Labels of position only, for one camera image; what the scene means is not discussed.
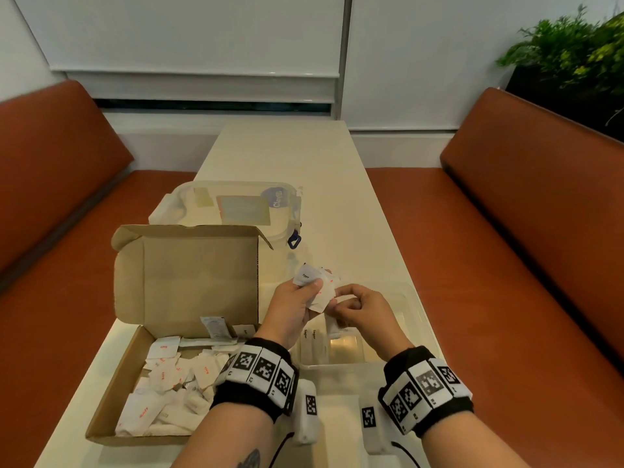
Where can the black wristband with marker tiles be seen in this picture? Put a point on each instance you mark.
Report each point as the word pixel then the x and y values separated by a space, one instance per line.
pixel 256 375
pixel 424 389

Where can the person's left hand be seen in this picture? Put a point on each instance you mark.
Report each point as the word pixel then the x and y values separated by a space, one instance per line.
pixel 287 311

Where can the brown cardboard box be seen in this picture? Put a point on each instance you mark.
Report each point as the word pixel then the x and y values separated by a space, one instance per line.
pixel 195 277

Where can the person's left forearm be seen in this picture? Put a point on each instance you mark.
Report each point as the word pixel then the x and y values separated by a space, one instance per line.
pixel 224 438

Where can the black planter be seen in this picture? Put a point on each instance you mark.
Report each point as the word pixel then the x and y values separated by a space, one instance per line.
pixel 565 102

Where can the person's right hand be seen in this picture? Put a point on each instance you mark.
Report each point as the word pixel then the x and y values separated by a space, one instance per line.
pixel 375 316

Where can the white roller blind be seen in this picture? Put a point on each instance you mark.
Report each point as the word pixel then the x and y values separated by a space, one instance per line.
pixel 195 34

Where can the green leafy plant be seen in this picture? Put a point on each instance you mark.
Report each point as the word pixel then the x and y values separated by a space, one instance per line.
pixel 570 48

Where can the clear compartment tray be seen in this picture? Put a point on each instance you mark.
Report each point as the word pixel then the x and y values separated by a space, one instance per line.
pixel 341 350

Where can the orange leather bench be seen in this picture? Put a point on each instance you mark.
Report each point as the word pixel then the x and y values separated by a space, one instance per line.
pixel 53 229
pixel 521 248

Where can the clear lidded plastic container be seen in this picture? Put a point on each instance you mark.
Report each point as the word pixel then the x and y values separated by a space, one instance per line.
pixel 239 209

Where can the grey window frame post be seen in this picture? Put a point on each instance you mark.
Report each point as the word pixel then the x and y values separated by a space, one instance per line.
pixel 343 43

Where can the person's right forearm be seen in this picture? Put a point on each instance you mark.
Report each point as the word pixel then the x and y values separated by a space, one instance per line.
pixel 468 445

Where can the pile of white sachets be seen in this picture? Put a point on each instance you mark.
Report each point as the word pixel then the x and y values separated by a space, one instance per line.
pixel 166 385

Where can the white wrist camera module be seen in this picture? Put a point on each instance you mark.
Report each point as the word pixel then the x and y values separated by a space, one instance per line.
pixel 373 424
pixel 308 414

